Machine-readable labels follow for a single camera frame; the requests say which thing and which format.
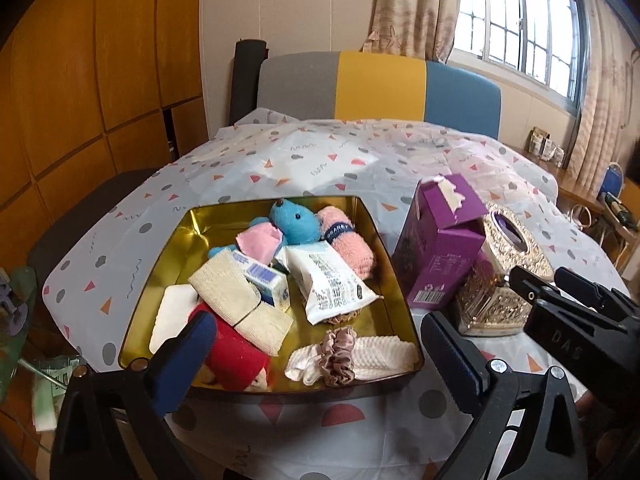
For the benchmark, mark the beige woven cloth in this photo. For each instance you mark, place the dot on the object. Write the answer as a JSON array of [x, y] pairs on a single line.
[[222, 285]]

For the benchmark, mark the wooden desk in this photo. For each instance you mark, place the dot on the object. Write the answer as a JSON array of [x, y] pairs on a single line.
[[618, 241]]

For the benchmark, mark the patterned light blue bedspread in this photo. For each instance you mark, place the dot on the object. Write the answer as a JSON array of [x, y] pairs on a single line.
[[92, 292]]

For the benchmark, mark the pink cloth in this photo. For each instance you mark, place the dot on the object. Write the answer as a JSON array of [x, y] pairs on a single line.
[[260, 242]]

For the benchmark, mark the beige patterned curtain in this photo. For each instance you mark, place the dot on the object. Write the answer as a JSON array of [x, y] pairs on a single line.
[[415, 28]]

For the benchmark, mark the blue chair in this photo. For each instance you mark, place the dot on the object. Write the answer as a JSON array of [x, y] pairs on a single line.
[[613, 181]]

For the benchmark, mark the red plush toy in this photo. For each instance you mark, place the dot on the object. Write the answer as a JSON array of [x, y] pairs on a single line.
[[236, 363]]

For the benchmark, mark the grey yellow blue headboard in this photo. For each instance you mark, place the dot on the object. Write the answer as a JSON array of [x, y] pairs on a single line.
[[351, 85]]

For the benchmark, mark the mauve hair scrunchie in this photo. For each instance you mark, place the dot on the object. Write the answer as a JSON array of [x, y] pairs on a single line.
[[336, 362]]

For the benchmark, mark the small blue white box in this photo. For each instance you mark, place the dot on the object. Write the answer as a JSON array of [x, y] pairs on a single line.
[[271, 283]]

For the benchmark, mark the window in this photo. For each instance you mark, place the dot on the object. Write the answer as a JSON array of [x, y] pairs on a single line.
[[540, 40]]

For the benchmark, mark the wooden wardrobe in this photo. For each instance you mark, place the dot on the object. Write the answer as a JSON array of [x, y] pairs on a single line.
[[91, 89]]

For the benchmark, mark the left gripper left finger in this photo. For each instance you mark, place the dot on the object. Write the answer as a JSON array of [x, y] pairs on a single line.
[[153, 393]]

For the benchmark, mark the gold ornate tissue holder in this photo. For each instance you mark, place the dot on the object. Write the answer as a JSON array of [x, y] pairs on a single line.
[[486, 305]]

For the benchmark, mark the white wet wipes pack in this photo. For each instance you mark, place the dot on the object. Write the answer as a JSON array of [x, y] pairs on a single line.
[[329, 286]]

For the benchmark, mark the blue plush bear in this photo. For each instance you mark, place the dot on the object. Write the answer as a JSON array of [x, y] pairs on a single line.
[[299, 225]]

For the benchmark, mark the white knitted socks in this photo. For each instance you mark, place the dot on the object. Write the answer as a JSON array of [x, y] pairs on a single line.
[[375, 358]]

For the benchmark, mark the pink rolled towel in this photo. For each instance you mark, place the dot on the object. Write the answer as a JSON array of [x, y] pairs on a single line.
[[339, 231]]

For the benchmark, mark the white flat pad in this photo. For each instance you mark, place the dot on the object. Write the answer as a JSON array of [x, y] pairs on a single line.
[[177, 304]]

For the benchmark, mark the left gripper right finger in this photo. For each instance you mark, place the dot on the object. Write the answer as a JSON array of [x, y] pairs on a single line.
[[486, 390]]

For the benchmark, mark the purple tissue box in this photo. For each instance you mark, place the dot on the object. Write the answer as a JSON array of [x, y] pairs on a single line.
[[439, 242]]

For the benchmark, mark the gold tin tray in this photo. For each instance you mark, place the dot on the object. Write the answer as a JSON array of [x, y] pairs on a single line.
[[205, 227]]

